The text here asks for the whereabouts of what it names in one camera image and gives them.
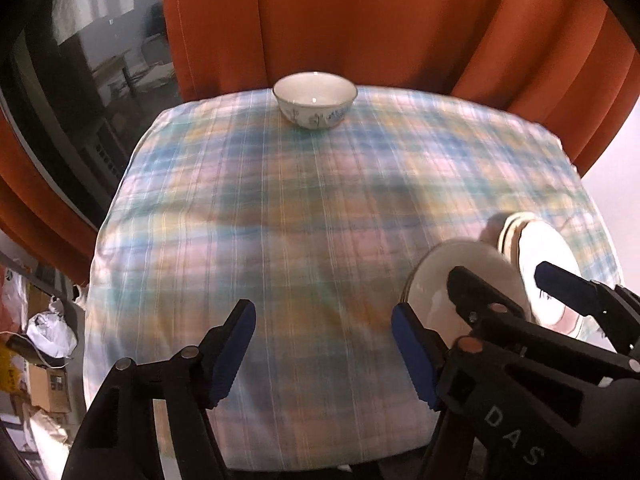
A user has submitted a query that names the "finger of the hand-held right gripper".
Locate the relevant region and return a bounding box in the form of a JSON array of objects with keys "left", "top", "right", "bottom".
[
  {"left": 534, "top": 260, "right": 640, "bottom": 361},
  {"left": 447, "top": 266, "right": 532, "bottom": 342}
]

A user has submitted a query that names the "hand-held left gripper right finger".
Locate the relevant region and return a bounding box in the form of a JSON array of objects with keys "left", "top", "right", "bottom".
[{"left": 391, "top": 303, "right": 476, "bottom": 480}]

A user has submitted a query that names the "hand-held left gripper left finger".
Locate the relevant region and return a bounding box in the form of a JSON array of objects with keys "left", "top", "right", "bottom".
[{"left": 60, "top": 299, "right": 257, "bottom": 480}]

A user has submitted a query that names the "white plate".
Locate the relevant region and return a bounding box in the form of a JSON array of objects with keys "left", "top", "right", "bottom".
[{"left": 406, "top": 240, "right": 532, "bottom": 342}]

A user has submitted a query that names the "plaid tablecloth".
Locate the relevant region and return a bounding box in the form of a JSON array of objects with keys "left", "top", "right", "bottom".
[{"left": 82, "top": 85, "right": 625, "bottom": 467}]

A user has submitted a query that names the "white plastic bag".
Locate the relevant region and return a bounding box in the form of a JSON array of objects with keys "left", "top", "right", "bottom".
[{"left": 26, "top": 310, "right": 79, "bottom": 359}]

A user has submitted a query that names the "cardboard box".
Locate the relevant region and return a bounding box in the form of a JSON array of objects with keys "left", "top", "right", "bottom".
[
  {"left": 26, "top": 360, "right": 72, "bottom": 413},
  {"left": 24, "top": 280, "right": 56, "bottom": 322}
]

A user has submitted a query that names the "yellow plastic bag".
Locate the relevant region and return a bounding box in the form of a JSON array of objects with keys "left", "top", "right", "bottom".
[{"left": 0, "top": 342, "right": 23, "bottom": 393}]

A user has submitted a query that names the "red plastic bag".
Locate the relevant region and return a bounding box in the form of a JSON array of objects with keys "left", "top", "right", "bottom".
[{"left": 0, "top": 260, "right": 33, "bottom": 333}]

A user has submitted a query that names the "wooden table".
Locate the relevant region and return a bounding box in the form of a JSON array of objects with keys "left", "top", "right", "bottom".
[{"left": 91, "top": 54, "right": 137, "bottom": 97}]

